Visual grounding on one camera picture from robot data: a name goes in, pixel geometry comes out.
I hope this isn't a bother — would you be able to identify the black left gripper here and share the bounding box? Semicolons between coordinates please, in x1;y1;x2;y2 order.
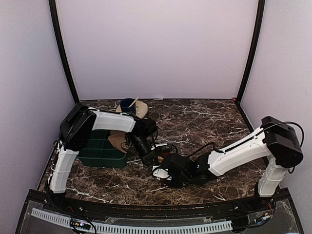
129;133;158;168

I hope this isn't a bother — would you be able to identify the striped cream red sock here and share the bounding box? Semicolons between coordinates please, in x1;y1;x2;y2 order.
158;151;171;163

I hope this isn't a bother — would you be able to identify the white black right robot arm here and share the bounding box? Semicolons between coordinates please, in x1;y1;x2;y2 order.
160;116;304;212

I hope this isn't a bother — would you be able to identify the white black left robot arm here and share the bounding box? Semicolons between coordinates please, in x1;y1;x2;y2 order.
48;102;160;213

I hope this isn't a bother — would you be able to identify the tan brown sock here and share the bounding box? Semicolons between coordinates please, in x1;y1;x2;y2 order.
108;130;129;154

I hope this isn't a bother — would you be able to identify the cream ceramic saucer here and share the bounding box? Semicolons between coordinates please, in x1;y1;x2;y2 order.
116;100;149;119

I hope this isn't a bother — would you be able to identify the green plastic divided tray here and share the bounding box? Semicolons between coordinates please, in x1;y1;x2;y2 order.
77;130;127;168

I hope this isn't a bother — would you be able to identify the blue enamel mug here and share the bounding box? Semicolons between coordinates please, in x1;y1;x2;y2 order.
120;98;136;115

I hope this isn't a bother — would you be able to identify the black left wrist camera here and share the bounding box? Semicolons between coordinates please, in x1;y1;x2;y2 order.
141;118;158;137

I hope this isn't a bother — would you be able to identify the white slotted cable duct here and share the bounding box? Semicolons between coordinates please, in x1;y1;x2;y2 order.
30;208;233;234

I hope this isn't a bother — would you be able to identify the black left corner post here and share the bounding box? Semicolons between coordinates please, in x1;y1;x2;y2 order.
48;0;79;103

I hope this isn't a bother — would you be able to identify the black corner post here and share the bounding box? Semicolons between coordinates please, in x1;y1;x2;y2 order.
48;0;79;103
235;0;265;106

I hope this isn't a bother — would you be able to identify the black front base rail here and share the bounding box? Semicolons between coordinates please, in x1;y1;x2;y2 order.
24;190;293;221

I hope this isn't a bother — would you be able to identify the black right corner post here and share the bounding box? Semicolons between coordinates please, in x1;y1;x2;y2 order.
235;0;265;106

